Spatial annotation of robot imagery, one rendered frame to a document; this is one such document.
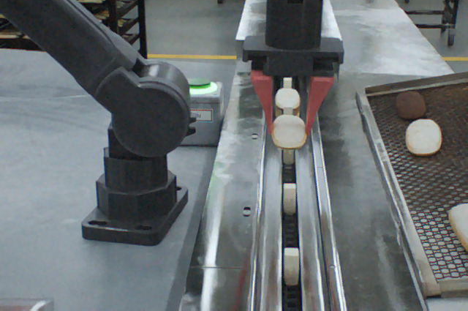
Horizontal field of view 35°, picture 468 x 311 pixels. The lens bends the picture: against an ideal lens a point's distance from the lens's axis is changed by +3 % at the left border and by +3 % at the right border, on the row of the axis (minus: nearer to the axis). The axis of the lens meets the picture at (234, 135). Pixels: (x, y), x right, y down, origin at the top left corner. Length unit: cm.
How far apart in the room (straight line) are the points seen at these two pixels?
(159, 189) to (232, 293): 21
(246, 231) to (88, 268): 16
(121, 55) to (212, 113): 30
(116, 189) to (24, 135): 35
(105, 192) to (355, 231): 27
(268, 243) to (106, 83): 22
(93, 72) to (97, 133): 36
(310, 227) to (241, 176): 12
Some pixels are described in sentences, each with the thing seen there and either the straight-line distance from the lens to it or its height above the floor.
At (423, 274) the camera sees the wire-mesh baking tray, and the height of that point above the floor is 89.
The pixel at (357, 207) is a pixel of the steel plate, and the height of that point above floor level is 82.
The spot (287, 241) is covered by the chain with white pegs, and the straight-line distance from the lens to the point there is 73.
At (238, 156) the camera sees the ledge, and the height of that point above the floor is 86.
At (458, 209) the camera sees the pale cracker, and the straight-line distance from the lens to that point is 68.
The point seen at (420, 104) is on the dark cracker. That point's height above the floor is 91.
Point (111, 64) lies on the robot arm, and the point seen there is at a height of 101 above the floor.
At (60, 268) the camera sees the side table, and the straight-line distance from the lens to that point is 74.
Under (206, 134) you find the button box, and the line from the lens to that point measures 101.
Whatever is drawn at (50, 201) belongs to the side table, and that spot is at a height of 82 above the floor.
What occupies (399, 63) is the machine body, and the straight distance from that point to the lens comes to 151.
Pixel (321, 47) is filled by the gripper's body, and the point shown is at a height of 102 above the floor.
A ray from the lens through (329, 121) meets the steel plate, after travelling 113.
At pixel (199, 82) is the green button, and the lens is 102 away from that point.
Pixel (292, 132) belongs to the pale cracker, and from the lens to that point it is 76.
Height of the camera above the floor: 119
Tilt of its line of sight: 20 degrees down
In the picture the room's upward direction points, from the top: straight up
